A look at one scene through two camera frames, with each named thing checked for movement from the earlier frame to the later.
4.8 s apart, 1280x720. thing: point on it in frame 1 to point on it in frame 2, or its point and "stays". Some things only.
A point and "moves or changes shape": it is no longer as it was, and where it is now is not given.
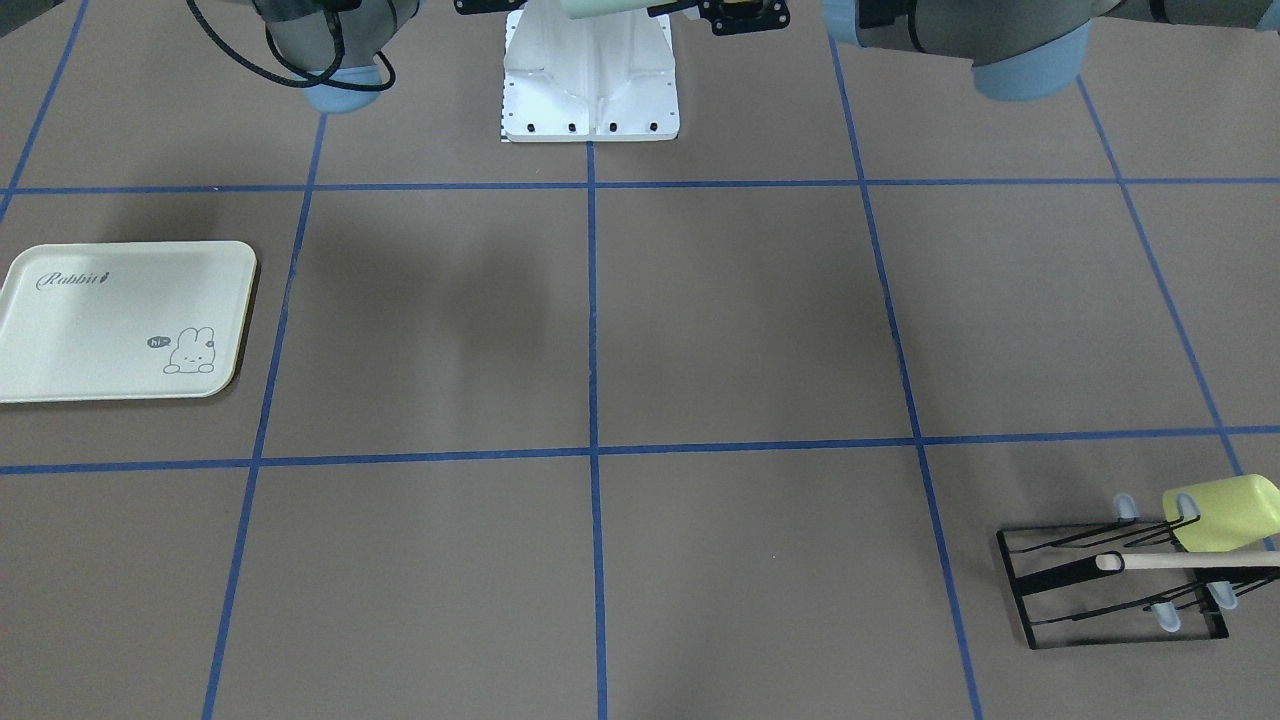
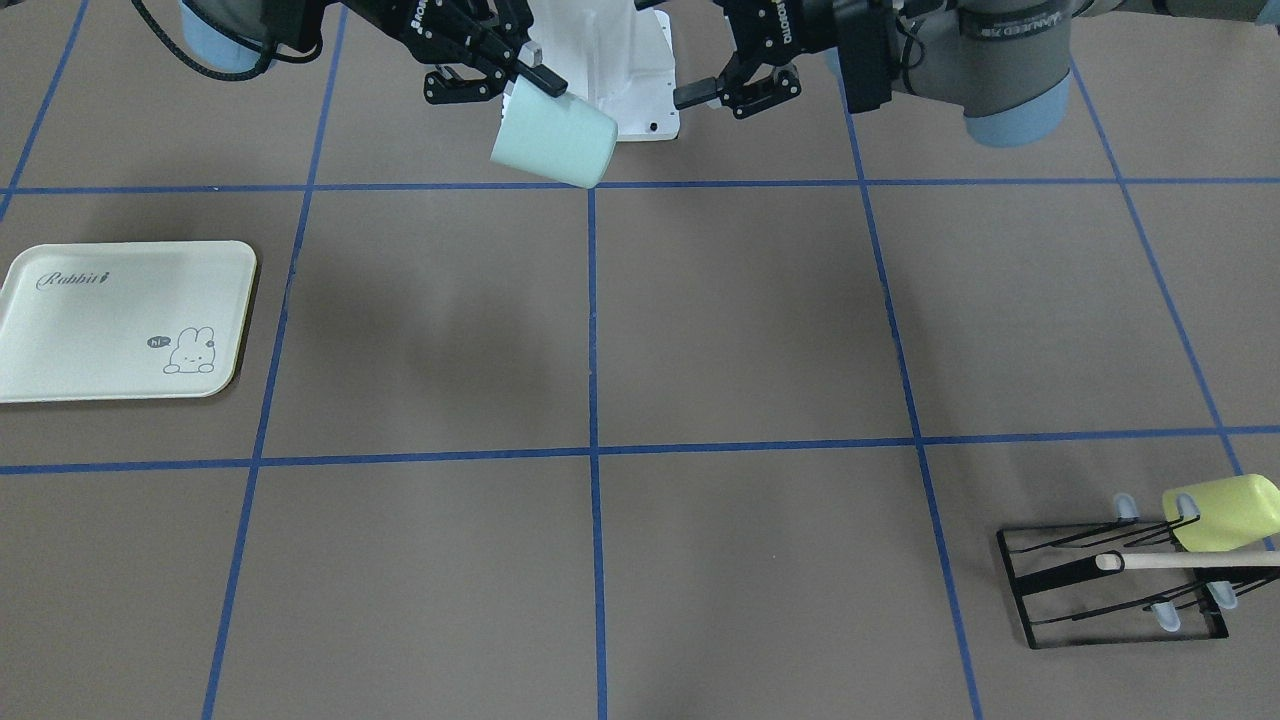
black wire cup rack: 1064,600 stays
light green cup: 578,9 moves or changes shape
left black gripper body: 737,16 to 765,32
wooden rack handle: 1109,562 stays
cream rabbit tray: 123,320 stays
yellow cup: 1232,511 stays
